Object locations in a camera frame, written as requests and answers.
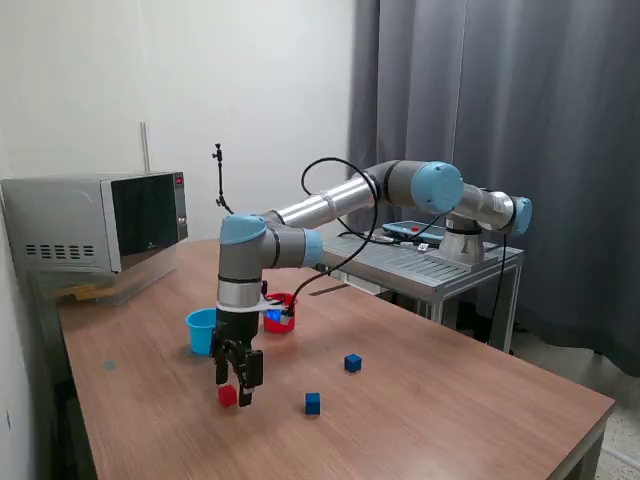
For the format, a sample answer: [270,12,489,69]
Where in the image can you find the red plastic cup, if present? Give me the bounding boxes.
[262,292,301,335]

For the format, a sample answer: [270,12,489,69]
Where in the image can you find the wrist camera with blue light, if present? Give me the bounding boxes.
[263,305,296,325]

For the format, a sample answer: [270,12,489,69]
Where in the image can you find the silver microwave oven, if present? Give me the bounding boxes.
[0,171,190,276]

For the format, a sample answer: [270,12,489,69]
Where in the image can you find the blue-edged teach pendant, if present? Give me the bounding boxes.
[381,219,447,242]

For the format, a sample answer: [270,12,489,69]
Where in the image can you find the black power cable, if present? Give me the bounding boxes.
[487,234,507,346]

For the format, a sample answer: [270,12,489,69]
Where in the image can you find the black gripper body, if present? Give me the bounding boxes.
[212,307,261,359]

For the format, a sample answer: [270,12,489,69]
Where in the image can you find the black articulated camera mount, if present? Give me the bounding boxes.
[210,142,236,216]

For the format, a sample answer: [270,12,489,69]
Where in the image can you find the grey table leg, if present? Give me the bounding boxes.
[562,407,615,480]

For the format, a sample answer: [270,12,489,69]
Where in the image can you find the grey curtain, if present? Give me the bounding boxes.
[348,0,640,379]

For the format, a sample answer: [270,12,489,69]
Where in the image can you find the wooden blocks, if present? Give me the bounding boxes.
[52,283,119,302]

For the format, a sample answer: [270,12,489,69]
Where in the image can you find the black cable with silver connector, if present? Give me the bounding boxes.
[336,229,426,250]

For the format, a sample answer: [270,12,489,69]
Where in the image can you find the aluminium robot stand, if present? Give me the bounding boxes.
[319,227,526,354]

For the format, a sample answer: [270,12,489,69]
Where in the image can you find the blue plastic cup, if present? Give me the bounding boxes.
[185,307,219,358]

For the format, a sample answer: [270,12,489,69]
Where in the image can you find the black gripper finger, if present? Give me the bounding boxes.
[235,342,265,408]
[213,339,230,387]

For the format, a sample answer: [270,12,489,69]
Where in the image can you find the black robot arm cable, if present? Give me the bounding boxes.
[291,157,449,314]

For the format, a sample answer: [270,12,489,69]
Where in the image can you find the white wall pipe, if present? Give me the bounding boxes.
[139,121,152,174]

